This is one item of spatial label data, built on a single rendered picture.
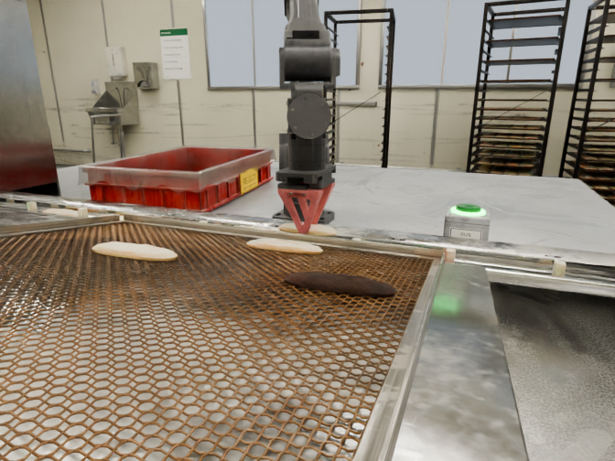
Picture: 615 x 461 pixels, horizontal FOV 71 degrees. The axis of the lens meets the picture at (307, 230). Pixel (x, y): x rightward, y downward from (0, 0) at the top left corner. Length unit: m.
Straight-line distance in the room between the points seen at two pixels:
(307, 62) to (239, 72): 5.10
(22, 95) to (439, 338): 1.16
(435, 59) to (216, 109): 2.74
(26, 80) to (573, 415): 1.26
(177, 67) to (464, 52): 3.52
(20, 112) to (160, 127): 5.22
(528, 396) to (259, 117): 5.31
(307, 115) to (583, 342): 0.41
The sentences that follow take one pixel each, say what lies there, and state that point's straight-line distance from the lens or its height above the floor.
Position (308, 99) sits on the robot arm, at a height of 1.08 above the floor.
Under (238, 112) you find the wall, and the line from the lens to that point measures 5.76.
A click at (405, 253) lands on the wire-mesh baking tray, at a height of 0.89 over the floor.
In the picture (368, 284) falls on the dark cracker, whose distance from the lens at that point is 0.37.
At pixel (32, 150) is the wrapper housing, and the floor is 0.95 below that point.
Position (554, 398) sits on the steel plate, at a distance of 0.48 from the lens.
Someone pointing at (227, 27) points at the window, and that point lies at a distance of 5.85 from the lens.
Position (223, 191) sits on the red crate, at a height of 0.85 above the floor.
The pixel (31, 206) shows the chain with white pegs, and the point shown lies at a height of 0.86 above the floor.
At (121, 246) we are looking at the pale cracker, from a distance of 0.49.
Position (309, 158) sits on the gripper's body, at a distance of 0.64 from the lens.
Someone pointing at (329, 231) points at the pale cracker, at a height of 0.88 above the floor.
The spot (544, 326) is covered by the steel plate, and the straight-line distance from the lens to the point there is 0.60.
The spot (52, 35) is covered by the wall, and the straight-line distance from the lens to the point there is 7.68.
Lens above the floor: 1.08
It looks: 17 degrees down
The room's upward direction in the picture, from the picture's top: straight up
